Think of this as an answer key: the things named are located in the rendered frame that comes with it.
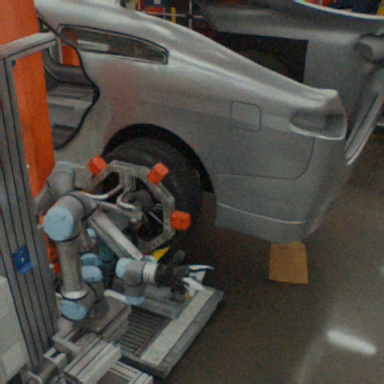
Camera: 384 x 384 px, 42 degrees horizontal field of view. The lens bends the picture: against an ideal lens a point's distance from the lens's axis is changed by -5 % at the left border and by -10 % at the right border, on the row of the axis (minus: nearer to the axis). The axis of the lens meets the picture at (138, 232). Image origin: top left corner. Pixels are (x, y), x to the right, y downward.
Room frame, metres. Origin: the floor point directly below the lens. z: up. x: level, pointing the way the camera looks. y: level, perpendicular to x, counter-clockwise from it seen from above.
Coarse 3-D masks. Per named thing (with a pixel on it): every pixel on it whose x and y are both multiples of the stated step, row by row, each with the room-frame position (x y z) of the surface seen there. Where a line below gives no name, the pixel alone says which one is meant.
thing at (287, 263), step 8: (272, 248) 3.23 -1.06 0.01; (280, 248) 3.23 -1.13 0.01; (288, 248) 3.22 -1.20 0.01; (296, 248) 3.21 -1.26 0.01; (304, 248) 3.20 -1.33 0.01; (272, 256) 3.13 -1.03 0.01; (280, 256) 3.12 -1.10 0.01; (288, 256) 3.12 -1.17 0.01; (296, 256) 3.11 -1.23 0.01; (304, 256) 3.10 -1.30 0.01; (272, 264) 3.03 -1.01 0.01; (280, 264) 3.03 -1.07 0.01; (288, 264) 3.02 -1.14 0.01; (296, 264) 3.01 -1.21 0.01; (304, 264) 3.00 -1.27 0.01; (272, 272) 2.93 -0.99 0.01; (280, 272) 2.93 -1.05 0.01; (288, 272) 2.92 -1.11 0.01; (296, 272) 2.91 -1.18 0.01; (304, 272) 2.91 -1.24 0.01; (280, 280) 2.83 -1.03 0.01; (288, 280) 2.83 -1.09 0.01; (296, 280) 2.82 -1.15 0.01; (304, 280) 2.81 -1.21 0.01
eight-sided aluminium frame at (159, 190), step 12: (108, 168) 2.64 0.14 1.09; (120, 168) 2.60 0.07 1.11; (132, 168) 2.58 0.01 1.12; (144, 168) 2.56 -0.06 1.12; (96, 180) 2.70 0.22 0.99; (144, 180) 2.52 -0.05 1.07; (96, 192) 2.74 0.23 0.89; (156, 192) 2.48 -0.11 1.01; (168, 192) 2.50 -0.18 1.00; (168, 204) 2.44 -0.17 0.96; (168, 216) 2.44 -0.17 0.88; (168, 228) 2.44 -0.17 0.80; (144, 240) 2.60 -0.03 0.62; (156, 240) 2.48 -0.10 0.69; (144, 252) 2.53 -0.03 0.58
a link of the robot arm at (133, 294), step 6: (144, 282) 1.58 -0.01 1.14; (126, 288) 1.55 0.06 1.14; (132, 288) 1.53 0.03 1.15; (138, 288) 1.53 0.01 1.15; (144, 288) 1.57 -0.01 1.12; (126, 294) 1.55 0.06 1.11; (132, 294) 1.53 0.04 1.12; (138, 294) 1.53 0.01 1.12; (126, 300) 1.55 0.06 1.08; (132, 300) 1.53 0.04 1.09; (138, 300) 1.53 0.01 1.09
